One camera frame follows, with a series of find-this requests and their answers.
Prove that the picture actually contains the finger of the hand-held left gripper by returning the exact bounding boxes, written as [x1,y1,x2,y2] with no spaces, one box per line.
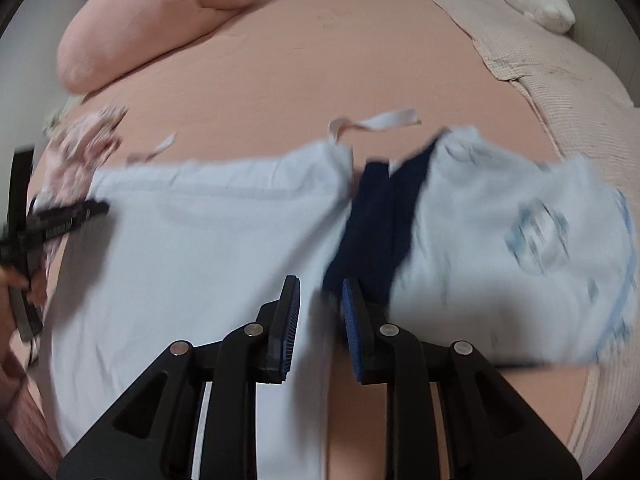
[74,199,111,225]

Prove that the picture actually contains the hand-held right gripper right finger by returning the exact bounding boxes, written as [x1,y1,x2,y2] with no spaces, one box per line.
[341,277,583,480]

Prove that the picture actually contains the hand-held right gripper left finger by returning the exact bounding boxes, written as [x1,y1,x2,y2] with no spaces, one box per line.
[57,275,302,480]

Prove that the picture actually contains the navy white-striped pants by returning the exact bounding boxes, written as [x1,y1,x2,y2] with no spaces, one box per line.
[321,160,396,308]

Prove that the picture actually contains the light blue garment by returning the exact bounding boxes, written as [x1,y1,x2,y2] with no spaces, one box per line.
[37,107,421,480]

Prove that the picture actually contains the navy garment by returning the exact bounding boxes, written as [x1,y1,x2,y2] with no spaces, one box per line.
[387,135,451,286]

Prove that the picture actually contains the white cartoon-print garment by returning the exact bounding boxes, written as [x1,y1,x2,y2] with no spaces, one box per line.
[387,125,640,367]

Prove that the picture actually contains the person's left hand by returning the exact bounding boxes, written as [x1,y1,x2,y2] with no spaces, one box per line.
[0,264,48,310]

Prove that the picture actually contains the pink patterned garment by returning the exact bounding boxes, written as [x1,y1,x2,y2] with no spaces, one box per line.
[35,105,128,201]

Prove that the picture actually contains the rolled pink blanket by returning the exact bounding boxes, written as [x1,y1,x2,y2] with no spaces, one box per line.
[56,0,266,95]

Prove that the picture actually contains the pink bed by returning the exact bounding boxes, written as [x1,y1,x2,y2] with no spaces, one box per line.
[30,0,640,480]

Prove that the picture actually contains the white plush toy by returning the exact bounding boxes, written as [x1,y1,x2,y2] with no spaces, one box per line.
[501,0,576,36]

